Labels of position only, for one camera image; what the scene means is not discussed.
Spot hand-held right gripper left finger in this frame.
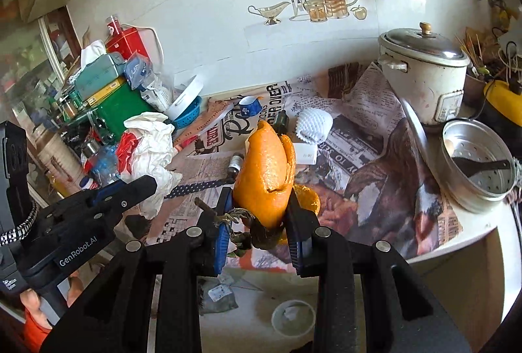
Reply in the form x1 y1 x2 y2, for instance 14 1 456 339
38 186 234 353

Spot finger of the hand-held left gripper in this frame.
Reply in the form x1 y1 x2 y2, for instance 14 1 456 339
41 200 130 247
82 175 158 212

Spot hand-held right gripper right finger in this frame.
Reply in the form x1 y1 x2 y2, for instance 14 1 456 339
284 190 474 353

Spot dried plant stem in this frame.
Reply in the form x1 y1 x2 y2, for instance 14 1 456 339
195 197 262 258

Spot large orange peel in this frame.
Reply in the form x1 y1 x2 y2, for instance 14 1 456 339
232 120 298 247

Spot green spray bottle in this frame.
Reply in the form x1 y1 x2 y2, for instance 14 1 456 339
272 111 291 133

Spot blue paper cup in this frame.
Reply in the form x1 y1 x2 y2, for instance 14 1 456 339
238 95 264 118

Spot person's left forearm orange sleeve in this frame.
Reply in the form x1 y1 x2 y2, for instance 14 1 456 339
22 308 55 353

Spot person's left hand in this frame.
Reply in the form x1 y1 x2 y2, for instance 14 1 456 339
18 288 46 317

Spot clear plastic water bottle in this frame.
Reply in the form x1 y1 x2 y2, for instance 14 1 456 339
82 141 121 186

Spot beige ribbed container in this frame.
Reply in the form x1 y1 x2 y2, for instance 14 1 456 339
38 128 86 190

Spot red plastic bag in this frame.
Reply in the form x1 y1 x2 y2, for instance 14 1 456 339
115 131 137 162

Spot small orange peel piece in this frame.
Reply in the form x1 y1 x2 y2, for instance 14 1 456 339
291 184 321 215

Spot white plastic bag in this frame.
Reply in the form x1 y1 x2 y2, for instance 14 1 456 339
123 111 183 220

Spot grey crumpled packet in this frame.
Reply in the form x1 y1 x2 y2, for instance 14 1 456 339
199 283 239 315

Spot dark polka-dot ribbon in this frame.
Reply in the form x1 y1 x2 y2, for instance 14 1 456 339
163 178 235 199

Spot white cup with paper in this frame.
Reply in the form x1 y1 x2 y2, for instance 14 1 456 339
271 299 316 337

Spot small brown glass bottle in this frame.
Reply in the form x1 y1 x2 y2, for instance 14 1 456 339
227 152 245 178

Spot green tin box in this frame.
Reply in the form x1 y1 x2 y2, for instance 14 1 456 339
87 81 153 141

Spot small white box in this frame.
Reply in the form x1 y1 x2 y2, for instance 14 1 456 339
294 143 319 165

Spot yellow flat box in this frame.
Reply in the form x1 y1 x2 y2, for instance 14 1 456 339
84 76 127 106

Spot glass-door cabinet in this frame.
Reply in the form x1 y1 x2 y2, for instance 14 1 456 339
0 6 82 125

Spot blue plastic basket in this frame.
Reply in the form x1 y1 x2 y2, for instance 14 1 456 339
169 96 203 130

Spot clear bag with blue print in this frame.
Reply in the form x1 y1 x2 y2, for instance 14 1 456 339
124 53 174 113

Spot teal tissue box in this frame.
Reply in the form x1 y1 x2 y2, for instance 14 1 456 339
73 40 125 101

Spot newspaper sheets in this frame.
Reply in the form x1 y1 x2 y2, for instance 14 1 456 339
145 61 463 260

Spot white foam fruit net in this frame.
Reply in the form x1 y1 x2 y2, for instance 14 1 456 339
294 110 334 143

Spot red tin box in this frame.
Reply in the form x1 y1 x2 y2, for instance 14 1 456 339
105 24 144 59

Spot clear bottle with red label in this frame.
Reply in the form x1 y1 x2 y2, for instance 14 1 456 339
106 14 123 36

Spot flat metal pot lid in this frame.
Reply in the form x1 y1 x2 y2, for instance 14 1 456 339
397 95 429 174

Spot aluminium steamer pot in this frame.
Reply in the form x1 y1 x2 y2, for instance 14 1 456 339
440 120 515 214

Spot black rice spatula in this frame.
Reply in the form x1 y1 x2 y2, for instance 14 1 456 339
452 157 512 179

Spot white rice cooker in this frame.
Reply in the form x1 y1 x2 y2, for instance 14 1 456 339
377 22 470 127

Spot yellow and black appliance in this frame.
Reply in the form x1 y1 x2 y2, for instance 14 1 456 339
483 79 522 133

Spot bundle of bamboo skewers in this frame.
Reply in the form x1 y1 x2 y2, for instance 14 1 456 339
454 26 490 76

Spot white cord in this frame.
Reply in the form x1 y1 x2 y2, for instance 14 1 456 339
122 24 164 70

